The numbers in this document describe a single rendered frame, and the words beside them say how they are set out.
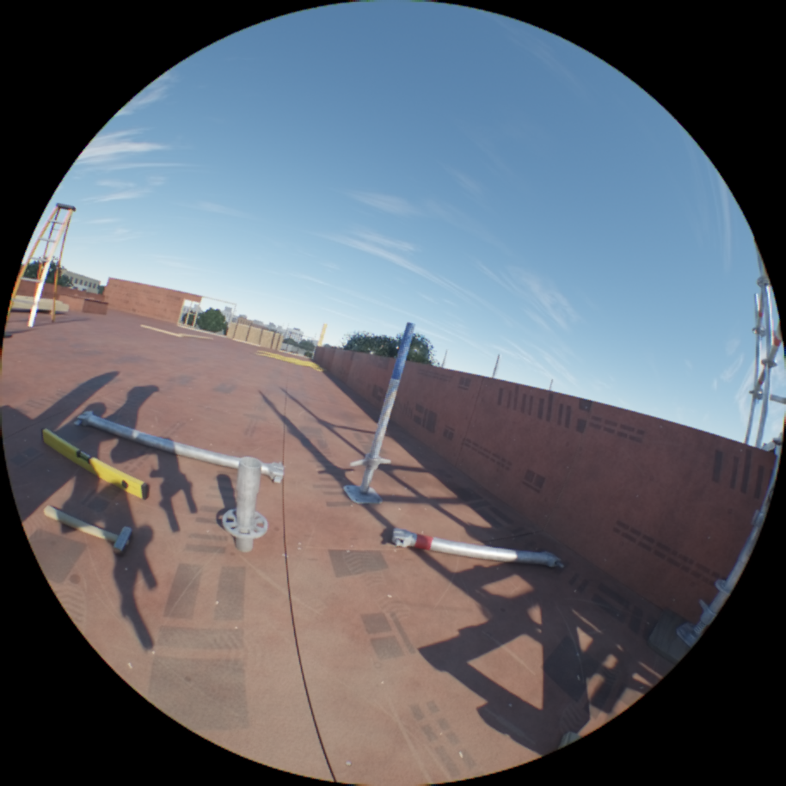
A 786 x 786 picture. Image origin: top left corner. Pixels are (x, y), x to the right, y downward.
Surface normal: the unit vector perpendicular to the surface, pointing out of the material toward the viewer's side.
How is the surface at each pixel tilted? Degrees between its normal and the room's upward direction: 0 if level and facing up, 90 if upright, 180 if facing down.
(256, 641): 0
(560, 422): 90
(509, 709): 0
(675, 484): 90
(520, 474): 90
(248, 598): 0
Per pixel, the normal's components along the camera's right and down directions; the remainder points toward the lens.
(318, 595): 0.27, -0.96
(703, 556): -0.89, -0.22
